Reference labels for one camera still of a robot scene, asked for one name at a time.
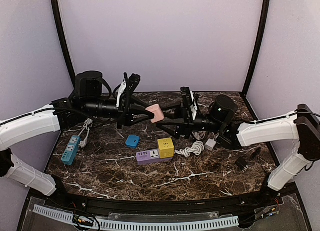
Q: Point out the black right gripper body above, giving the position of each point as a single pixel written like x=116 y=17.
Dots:
x=187 y=118

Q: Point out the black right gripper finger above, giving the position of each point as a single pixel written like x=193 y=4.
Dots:
x=173 y=111
x=165 y=126

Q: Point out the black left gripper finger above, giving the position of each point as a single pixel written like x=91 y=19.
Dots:
x=137 y=106
x=136 y=117

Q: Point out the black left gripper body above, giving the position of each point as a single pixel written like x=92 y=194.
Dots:
x=124 y=111

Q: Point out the pink charger plug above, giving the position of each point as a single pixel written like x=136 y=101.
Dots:
x=157 y=111

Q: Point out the yellow cube socket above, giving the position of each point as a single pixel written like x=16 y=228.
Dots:
x=166 y=148

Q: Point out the purple power strip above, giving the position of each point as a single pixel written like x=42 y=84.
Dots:
x=150 y=157

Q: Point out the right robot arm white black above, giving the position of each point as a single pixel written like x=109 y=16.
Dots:
x=301 y=124

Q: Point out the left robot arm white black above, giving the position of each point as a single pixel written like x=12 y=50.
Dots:
x=90 y=99

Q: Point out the black plug adapter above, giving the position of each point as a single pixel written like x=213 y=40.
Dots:
x=242 y=164

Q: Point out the blue flat adapter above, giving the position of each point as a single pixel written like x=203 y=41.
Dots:
x=132 y=141

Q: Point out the white charger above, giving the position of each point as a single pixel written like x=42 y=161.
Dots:
x=210 y=144

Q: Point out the teal power strip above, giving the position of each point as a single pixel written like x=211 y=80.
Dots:
x=71 y=150

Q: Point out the black front aluminium rail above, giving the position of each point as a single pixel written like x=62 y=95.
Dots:
x=239 y=204

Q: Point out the white slotted cable duct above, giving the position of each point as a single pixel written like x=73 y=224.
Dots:
x=139 y=222

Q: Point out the left black frame post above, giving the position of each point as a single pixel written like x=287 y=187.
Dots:
x=63 y=41

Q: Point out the black frame post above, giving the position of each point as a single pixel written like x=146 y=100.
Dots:
x=257 y=46
x=63 y=41

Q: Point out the right black frame post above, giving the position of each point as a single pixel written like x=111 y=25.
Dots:
x=257 y=46

